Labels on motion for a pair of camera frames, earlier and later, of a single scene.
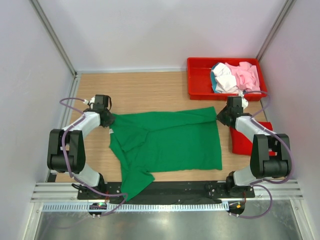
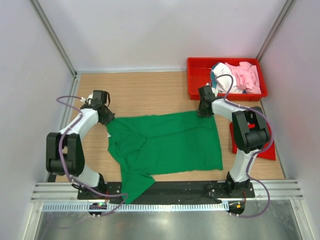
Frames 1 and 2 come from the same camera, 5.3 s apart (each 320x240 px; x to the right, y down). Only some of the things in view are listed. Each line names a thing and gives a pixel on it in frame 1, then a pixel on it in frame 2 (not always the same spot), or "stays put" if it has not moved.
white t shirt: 226,81 stays put
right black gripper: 220,116 -> 202,114
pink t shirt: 247,76 stays put
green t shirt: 141,144 stays put
